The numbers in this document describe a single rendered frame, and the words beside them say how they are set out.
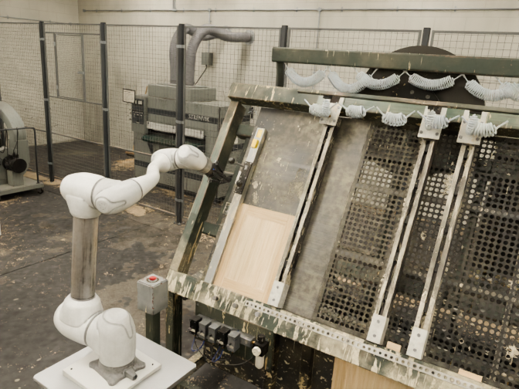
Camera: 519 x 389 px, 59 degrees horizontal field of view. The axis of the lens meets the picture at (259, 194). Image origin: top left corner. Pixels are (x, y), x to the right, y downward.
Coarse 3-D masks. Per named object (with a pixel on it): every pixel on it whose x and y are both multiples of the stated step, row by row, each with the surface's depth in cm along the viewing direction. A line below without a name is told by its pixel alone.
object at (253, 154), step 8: (264, 136) 275; (256, 152) 271; (248, 160) 271; (256, 160) 273; (248, 176) 268; (248, 184) 270; (232, 200) 267; (240, 200) 266; (232, 208) 266; (232, 216) 264; (224, 224) 265; (232, 224) 264; (224, 232) 263; (224, 240) 262; (216, 248) 262; (224, 248) 261; (216, 256) 261; (216, 264) 259; (208, 272) 260; (216, 272) 260; (208, 280) 258
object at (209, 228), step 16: (240, 128) 290; (240, 160) 285; (384, 160) 246; (400, 160) 240; (432, 160) 233; (480, 160) 223; (480, 176) 222; (512, 176) 215; (208, 224) 279; (464, 240) 217; (464, 256) 215; (336, 272) 237; (352, 272) 233; (464, 272) 216; (464, 304) 207; (496, 320) 200
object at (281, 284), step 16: (336, 112) 248; (336, 128) 253; (320, 144) 250; (320, 160) 248; (320, 176) 247; (304, 192) 246; (304, 208) 243; (304, 224) 242; (288, 240) 241; (288, 256) 242; (288, 272) 236; (272, 288) 237; (288, 288) 240; (272, 304) 234
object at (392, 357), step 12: (264, 312) 237; (276, 312) 234; (300, 324) 227; (312, 324) 224; (336, 336) 218; (360, 348) 211; (372, 348) 209; (396, 360) 203; (408, 360) 201; (432, 372) 196; (456, 384) 191; (468, 384) 189
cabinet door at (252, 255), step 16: (240, 208) 266; (256, 208) 261; (240, 224) 263; (256, 224) 259; (272, 224) 255; (288, 224) 250; (240, 240) 260; (256, 240) 256; (272, 240) 252; (224, 256) 261; (240, 256) 257; (256, 256) 253; (272, 256) 249; (224, 272) 258; (240, 272) 254; (256, 272) 250; (272, 272) 245; (224, 288) 255; (240, 288) 251; (256, 288) 247
